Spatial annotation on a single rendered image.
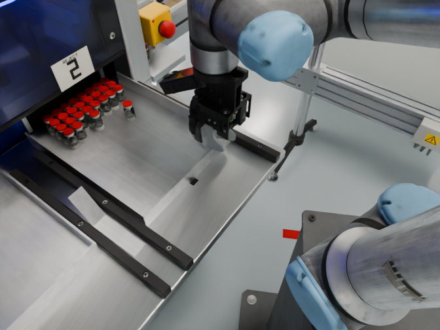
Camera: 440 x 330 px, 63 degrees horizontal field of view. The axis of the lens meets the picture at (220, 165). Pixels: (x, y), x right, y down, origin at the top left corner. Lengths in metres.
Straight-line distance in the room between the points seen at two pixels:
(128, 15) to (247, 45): 0.46
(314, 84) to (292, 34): 1.20
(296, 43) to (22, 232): 0.55
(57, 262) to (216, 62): 0.41
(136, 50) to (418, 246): 0.71
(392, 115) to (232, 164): 0.94
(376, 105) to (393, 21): 1.12
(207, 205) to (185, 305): 0.89
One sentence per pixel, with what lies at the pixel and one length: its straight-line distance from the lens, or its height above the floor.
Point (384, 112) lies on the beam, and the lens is 1.57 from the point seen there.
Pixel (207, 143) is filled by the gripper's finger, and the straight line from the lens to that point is 0.68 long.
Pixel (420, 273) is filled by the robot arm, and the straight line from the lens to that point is 0.36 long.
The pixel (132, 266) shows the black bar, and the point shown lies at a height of 0.90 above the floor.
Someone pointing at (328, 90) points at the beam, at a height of 0.48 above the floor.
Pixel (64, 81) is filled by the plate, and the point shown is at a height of 1.01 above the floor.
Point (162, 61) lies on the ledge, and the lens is 1.01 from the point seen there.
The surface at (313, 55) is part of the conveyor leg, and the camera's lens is 1.56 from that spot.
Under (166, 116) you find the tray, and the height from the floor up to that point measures 0.88.
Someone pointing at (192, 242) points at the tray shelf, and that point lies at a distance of 0.63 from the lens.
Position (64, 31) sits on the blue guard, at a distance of 0.75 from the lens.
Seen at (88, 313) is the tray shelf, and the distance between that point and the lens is 0.62.
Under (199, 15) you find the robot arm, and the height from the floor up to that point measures 1.21.
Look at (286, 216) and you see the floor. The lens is 1.71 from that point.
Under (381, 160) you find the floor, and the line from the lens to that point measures 2.07.
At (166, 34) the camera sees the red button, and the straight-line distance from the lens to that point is 0.89.
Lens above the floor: 1.44
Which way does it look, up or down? 51 degrees down
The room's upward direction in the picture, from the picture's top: straight up
